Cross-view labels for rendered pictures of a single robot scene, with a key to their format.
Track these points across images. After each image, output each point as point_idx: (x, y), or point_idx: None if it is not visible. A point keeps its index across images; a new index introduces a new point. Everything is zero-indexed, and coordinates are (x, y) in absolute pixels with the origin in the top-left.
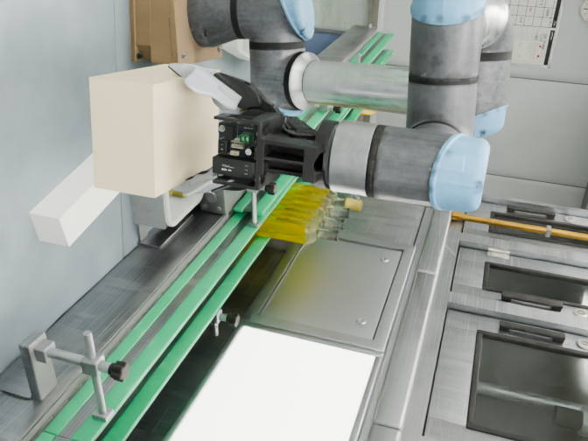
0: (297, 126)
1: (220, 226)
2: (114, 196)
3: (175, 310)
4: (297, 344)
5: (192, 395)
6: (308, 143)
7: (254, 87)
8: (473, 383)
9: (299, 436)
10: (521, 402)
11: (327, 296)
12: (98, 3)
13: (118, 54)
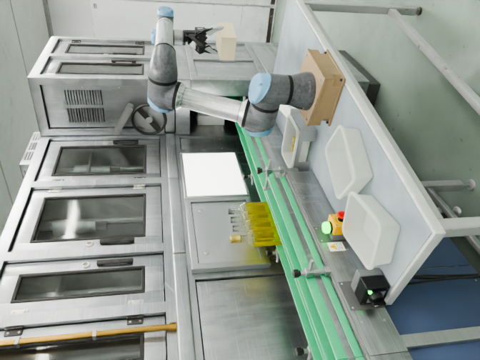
0: (193, 37)
1: None
2: (283, 113)
3: (255, 148)
4: (220, 193)
5: (241, 167)
6: (186, 31)
7: (203, 29)
8: (144, 208)
9: (199, 166)
10: (124, 208)
11: (223, 219)
12: None
13: None
